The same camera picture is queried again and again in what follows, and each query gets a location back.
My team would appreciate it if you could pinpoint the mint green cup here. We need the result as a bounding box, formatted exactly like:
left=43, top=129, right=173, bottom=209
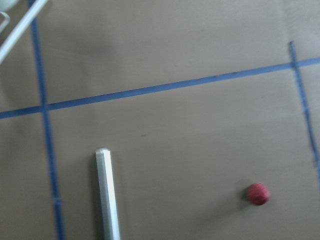
left=0, top=0, right=19, bottom=12

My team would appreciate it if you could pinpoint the steel muddler black tip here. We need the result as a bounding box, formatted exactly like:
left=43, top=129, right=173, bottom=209
left=95, top=147, right=121, bottom=240

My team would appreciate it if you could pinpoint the red strawberry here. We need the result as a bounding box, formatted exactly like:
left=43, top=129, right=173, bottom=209
left=246, top=182, right=271, bottom=206

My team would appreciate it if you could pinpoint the white wire rack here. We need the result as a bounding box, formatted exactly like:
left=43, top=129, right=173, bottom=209
left=0, top=0, right=48, bottom=65

